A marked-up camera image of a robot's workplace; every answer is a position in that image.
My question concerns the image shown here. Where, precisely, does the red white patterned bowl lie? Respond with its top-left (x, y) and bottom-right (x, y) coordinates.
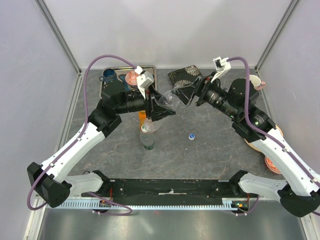
top-left (264, 155), bottom-right (281, 175)

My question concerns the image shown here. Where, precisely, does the green label water bottle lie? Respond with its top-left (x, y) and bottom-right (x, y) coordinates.
top-left (139, 124), bottom-right (156, 150)

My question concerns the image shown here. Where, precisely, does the orange patterned bowl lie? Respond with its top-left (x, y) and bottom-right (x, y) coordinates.
top-left (125, 71), bottom-right (139, 89)

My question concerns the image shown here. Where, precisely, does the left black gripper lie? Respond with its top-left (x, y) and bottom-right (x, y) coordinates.
top-left (116, 84), bottom-right (176, 122)

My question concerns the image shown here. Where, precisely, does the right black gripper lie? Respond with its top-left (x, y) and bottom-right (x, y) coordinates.
top-left (171, 70), bottom-right (240, 120)

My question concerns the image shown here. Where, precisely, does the pink mug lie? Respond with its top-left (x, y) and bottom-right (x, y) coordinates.
top-left (249, 74), bottom-right (266, 91)

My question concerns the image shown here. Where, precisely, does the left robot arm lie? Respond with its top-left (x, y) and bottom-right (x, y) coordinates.
top-left (27, 80), bottom-right (176, 208)

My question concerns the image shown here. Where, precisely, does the metal tray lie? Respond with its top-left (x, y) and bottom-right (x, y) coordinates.
top-left (98, 65), bottom-right (158, 99)

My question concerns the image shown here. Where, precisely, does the black floral rectangular plate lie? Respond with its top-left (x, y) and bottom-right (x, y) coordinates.
top-left (168, 65), bottom-right (203, 88)

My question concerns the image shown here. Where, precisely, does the purple cable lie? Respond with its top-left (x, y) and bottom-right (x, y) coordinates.
top-left (226, 56), bottom-right (320, 216)
top-left (26, 54), bottom-right (141, 216)

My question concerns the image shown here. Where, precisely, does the orange juice bottle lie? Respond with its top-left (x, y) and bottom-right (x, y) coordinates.
top-left (138, 110), bottom-right (147, 129)

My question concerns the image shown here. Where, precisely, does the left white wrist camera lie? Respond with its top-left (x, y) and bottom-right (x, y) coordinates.
top-left (134, 66), bottom-right (154, 99)

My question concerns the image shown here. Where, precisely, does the blue mug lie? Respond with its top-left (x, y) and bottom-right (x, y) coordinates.
top-left (99, 68), bottom-right (118, 83)

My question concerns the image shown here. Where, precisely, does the right aluminium frame post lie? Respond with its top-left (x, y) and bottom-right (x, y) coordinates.
top-left (254, 0), bottom-right (300, 74)

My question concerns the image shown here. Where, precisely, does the aluminium frame post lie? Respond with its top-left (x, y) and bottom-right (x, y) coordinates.
top-left (254, 0), bottom-right (300, 74)
top-left (35, 0), bottom-right (82, 75)

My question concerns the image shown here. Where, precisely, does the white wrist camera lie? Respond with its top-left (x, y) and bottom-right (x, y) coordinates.
top-left (134, 66), bottom-right (154, 99)
top-left (211, 56), bottom-right (231, 83)

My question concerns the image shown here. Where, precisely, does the left aluminium frame post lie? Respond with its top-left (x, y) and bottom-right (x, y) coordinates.
top-left (35, 0), bottom-right (82, 75)

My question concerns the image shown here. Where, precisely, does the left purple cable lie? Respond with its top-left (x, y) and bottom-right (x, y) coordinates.
top-left (26, 54), bottom-right (141, 216)

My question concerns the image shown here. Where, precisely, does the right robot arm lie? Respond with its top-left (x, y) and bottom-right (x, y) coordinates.
top-left (171, 76), bottom-right (320, 218)

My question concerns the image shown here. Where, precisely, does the clear Pocari Sweat bottle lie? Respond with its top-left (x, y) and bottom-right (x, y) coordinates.
top-left (143, 90), bottom-right (182, 133)

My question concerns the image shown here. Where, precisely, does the slotted cable duct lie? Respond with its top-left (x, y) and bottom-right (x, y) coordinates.
top-left (56, 197), bottom-right (248, 211)

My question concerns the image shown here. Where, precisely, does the blue star-shaped dish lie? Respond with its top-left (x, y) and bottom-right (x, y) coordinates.
top-left (118, 74), bottom-right (138, 92)

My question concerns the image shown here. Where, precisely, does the beige bird plate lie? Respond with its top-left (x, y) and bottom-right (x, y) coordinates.
top-left (244, 125), bottom-right (284, 153)

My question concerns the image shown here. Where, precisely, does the blue white bottle cap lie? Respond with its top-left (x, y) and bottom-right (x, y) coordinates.
top-left (188, 133), bottom-right (196, 141)

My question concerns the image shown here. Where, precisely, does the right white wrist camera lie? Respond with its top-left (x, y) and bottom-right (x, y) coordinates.
top-left (211, 56), bottom-right (231, 83)

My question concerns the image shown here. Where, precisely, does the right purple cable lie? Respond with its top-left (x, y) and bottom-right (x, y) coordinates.
top-left (226, 56), bottom-right (320, 216)

